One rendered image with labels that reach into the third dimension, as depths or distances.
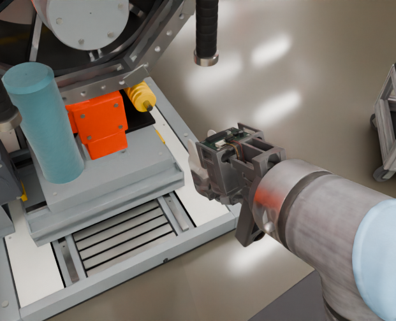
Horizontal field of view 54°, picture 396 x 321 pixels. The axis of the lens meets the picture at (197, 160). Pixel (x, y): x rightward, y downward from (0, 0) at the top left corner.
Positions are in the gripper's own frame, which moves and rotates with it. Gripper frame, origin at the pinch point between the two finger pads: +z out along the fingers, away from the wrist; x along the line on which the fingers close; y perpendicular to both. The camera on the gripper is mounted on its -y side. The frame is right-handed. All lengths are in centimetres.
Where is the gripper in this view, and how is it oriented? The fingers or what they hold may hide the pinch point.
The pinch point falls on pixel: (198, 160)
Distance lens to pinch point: 60.5
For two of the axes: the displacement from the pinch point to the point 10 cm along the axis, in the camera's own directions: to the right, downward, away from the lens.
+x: -8.4, 4.1, -3.6
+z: -4.9, -2.9, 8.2
